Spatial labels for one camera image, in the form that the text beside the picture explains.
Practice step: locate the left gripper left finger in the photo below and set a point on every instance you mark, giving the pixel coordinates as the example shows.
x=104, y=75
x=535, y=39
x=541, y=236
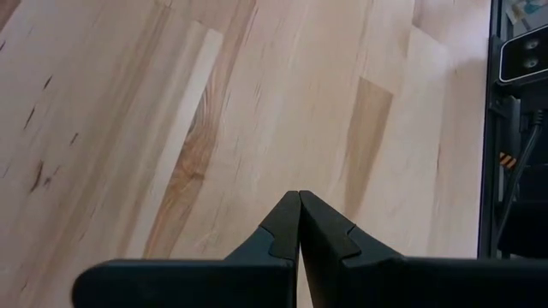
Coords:
x=278, y=239

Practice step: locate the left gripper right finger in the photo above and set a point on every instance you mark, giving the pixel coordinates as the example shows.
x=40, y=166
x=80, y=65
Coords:
x=329, y=248

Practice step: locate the orange black striped label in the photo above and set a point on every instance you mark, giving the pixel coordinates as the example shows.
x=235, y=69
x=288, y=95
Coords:
x=508, y=160

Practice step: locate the printed paper sheet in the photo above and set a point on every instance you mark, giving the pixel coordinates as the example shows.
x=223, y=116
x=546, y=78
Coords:
x=526, y=13

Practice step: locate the black table-level depth camera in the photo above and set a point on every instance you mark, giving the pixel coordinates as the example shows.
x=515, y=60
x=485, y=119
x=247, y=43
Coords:
x=524, y=55

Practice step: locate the black camera stand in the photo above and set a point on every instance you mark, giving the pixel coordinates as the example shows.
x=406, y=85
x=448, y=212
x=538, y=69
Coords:
x=535, y=222

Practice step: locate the black table edge rail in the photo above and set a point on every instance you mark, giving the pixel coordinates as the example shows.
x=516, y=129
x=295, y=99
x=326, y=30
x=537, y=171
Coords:
x=488, y=171

